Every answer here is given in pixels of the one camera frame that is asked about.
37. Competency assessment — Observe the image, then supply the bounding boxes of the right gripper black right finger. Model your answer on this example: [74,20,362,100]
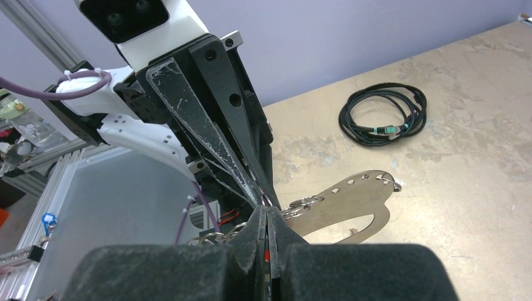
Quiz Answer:
[268,208,458,300]

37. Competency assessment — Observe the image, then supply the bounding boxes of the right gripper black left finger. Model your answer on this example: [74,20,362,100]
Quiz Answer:
[61,206,267,300]

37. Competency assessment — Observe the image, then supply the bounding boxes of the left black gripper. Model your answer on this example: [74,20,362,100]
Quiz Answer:
[115,32,280,214]

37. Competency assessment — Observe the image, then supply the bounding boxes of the metal keyring plate with rings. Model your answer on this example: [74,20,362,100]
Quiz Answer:
[187,169,403,246]

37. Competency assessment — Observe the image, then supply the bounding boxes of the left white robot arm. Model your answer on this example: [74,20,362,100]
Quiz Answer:
[45,31,279,217]

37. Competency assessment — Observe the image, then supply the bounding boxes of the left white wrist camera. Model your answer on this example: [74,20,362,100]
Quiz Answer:
[76,0,208,71]

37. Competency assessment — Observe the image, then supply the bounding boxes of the aluminium frame extrusion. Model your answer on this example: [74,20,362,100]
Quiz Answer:
[1,1,100,300]

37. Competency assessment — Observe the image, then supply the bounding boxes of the coiled black cable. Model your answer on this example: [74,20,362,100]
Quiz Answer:
[338,82,428,148]

